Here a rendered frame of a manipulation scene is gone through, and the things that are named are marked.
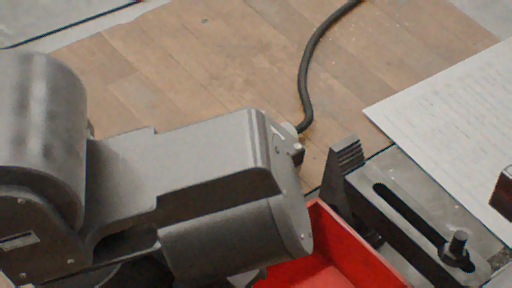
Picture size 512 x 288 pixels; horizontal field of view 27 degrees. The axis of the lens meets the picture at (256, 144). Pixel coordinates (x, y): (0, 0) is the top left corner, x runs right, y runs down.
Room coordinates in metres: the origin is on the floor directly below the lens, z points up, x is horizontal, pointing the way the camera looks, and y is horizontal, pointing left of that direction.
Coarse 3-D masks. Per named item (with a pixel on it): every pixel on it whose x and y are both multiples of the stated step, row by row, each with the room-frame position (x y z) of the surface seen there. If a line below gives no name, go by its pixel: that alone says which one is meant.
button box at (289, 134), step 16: (352, 0) 0.97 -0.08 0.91; (336, 16) 0.94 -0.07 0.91; (320, 32) 0.90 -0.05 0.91; (304, 64) 0.85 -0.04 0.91; (304, 80) 0.82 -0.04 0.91; (304, 96) 0.80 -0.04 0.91; (272, 128) 0.73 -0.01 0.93; (288, 128) 0.73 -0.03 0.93; (304, 128) 0.75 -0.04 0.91; (288, 144) 0.71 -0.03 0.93
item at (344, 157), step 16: (336, 144) 0.66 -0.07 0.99; (352, 144) 0.66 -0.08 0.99; (336, 160) 0.65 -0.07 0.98; (352, 160) 0.66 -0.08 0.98; (336, 176) 0.64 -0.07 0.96; (320, 192) 0.65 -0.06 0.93; (336, 192) 0.64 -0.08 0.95; (336, 208) 0.65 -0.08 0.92; (352, 224) 0.62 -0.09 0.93; (368, 240) 0.62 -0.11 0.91; (384, 240) 0.63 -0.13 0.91
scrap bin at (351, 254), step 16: (320, 208) 0.61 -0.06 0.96; (320, 224) 0.61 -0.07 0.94; (336, 224) 0.60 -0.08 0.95; (320, 240) 0.61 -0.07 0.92; (336, 240) 0.60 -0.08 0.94; (352, 240) 0.58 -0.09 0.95; (304, 256) 0.60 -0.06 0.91; (320, 256) 0.60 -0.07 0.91; (336, 256) 0.59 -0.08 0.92; (352, 256) 0.58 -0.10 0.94; (368, 256) 0.57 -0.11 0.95; (272, 272) 0.58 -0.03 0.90; (288, 272) 0.58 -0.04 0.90; (304, 272) 0.58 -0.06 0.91; (320, 272) 0.58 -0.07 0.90; (336, 272) 0.59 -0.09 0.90; (352, 272) 0.58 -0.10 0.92; (368, 272) 0.57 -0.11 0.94; (384, 272) 0.56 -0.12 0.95
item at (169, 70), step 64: (192, 0) 0.93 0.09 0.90; (256, 0) 0.95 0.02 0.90; (320, 0) 0.97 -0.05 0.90; (384, 0) 0.99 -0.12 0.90; (448, 0) 1.01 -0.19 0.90; (128, 64) 0.82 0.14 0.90; (192, 64) 0.83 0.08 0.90; (256, 64) 0.85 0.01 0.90; (320, 64) 0.86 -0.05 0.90; (384, 64) 0.88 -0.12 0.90; (448, 64) 0.89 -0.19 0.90; (128, 128) 0.73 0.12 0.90; (320, 128) 0.77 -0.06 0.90
